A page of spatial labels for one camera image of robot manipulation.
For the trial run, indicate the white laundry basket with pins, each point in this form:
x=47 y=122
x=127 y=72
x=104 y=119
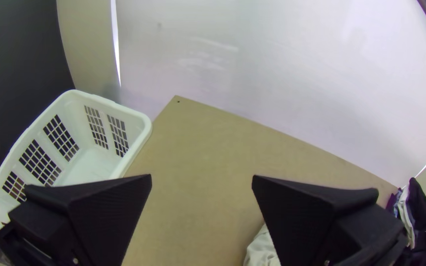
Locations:
x=87 y=166

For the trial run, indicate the white t-shirt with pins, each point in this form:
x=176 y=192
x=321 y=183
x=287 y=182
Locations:
x=263 y=249

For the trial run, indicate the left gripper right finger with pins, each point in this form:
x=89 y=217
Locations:
x=301 y=221

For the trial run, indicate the pile of folded clothes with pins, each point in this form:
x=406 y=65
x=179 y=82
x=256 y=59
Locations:
x=420 y=210

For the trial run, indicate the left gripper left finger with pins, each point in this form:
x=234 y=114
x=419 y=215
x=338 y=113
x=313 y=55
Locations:
x=98 y=218

